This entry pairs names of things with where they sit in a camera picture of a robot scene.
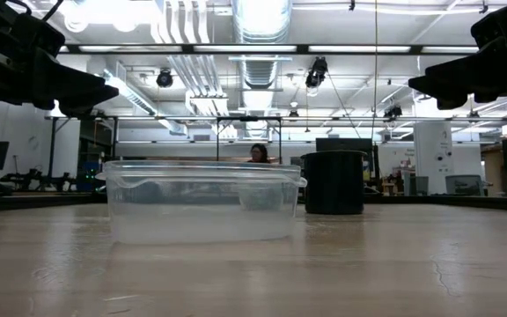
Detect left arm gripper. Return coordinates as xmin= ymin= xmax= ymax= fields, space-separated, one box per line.
xmin=0 ymin=30 xmax=120 ymax=118

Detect person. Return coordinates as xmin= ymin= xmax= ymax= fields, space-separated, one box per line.
xmin=247 ymin=143 xmax=272 ymax=165

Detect silver ventilation duct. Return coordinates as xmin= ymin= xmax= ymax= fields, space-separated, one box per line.
xmin=231 ymin=0 xmax=294 ymax=92

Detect black enamel mug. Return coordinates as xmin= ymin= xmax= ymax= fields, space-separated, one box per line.
xmin=301 ymin=150 xmax=368 ymax=216

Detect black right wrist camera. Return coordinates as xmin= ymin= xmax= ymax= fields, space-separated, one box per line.
xmin=471 ymin=8 xmax=507 ymax=49

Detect rectangular clear plastic container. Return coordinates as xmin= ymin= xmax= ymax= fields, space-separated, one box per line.
xmin=95 ymin=158 xmax=308 ymax=245

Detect black overhead camera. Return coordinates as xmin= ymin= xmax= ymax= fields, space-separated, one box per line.
xmin=155 ymin=68 xmax=174 ymax=89
xmin=383 ymin=104 xmax=404 ymax=120
xmin=305 ymin=55 xmax=329 ymax=89

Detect white pillar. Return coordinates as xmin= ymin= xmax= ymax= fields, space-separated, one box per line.
xmin=413 ymin=121 xmax=454 ymax=195

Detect grey bin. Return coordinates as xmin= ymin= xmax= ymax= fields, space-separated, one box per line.
xmin=445 ymin=174 xmax=484 ymax=196

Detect black left camera cable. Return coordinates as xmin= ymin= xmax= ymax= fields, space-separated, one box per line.
xmin=41 ymin=0 xmax=66 ymax=21

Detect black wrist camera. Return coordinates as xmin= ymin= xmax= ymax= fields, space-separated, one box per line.
xmin=15 ymin=12 xmax=66 ymax=58
xmin=471 ymin=8 xmax=507 ymax=49

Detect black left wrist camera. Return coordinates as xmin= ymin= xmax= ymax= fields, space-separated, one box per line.
xmin=15 ymin=12 xmax=66 ymax=58

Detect blue box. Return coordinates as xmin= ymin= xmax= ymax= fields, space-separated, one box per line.
xmin=77 ymin=160 xmax=104 ymax=193

